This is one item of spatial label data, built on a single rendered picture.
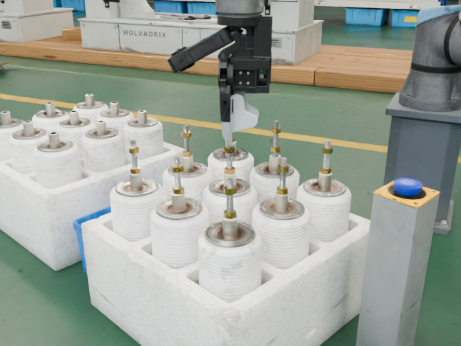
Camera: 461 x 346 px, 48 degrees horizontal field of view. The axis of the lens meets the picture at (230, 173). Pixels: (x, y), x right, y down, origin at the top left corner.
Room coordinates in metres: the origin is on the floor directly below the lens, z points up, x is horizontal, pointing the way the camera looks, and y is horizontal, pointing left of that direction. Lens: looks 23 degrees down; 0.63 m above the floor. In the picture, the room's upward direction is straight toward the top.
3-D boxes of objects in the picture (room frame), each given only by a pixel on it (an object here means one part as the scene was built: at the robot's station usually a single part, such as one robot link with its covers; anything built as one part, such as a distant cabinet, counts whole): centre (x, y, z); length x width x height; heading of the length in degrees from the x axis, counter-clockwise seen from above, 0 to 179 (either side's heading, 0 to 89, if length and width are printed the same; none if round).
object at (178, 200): (0.76, 0.08, 0.26); 0.02 x 0.02 x 0.03
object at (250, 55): (0.84, -0.02, 0.49); 0.09 x 0.08 x 0.12; 84
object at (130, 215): (0.84, 0.17, 0.16); 0.10 x 0.10 x 0.18
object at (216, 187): (0.84, 0.00, 0.25); 0.08 x 0.08 x 0.01
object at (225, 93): (0.82, 0.01, 0.43); 0.05 x 0.02 x 0.09; 174
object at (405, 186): (0.69, -0.26, 0.32); 0.04 x 0.04 x 0.02
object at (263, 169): (0.92, -0.09, 0.25); 0.08 x 0.08 x 0.01
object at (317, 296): (0.84, 0.00, 0.09); 0.39 x 0.39 x 0.18; 45
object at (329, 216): (0.84, -0.17, 0.16); 0.10 x 0.10 x 0.18
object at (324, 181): (0.84, -0.17, 0.26); 0.02 x 0.02 x 0.03
